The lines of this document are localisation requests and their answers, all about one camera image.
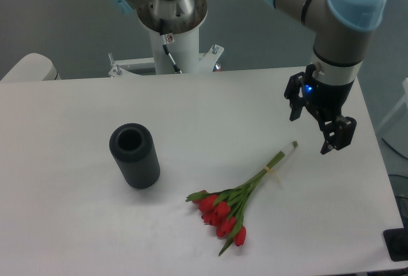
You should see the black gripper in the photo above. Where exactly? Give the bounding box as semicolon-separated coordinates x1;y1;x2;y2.
284;64;357;155

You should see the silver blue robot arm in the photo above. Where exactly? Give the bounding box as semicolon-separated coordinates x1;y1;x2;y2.
264;0;387;154

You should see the red tulip bouquet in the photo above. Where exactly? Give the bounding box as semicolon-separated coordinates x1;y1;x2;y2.
186;140;298;256

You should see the black device at edge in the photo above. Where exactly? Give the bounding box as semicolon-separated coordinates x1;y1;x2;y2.
383;228;407;262

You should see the dark grey ribbed vase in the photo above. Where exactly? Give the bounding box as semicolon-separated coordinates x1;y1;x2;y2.
109;123;160;189

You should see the white rounded chair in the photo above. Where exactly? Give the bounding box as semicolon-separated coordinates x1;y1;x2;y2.
1;53;61;83

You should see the white pedestal base frame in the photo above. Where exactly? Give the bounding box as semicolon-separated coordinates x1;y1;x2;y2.
108;44;224;77

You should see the black white cable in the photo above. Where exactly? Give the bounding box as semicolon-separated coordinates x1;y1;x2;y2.
162;44;184;75

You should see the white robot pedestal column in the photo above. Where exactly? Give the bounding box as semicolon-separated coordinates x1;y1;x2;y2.
148;29;199;75

